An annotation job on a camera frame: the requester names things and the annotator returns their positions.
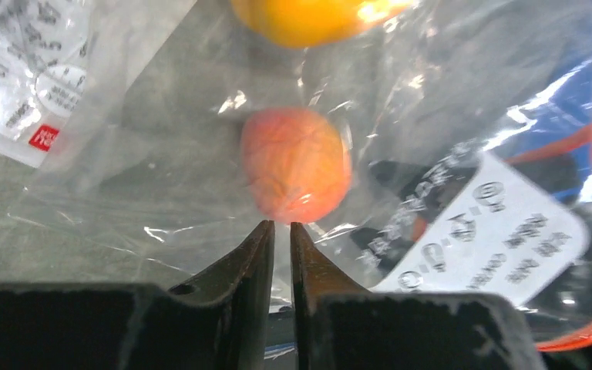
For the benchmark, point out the clear zip top bag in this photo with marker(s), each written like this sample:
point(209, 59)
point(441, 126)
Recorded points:
point(425, 146)

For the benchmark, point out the white blister pack card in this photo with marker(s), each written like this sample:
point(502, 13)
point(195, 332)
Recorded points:
point(43, 61)

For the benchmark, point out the blue plastic bin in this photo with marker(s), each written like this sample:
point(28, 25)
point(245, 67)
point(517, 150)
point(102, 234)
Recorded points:
point(544, 150)

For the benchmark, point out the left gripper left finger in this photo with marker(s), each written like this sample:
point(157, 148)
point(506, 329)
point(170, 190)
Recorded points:
point(215, 320)

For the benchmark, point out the yellow fake bell pepper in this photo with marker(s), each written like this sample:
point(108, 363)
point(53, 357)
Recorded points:
point(299, 24)

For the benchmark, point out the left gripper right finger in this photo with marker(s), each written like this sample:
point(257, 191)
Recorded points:
point(341, 325)

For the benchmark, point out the fake peach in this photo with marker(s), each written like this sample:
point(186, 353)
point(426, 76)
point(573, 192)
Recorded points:
point(297, 165)

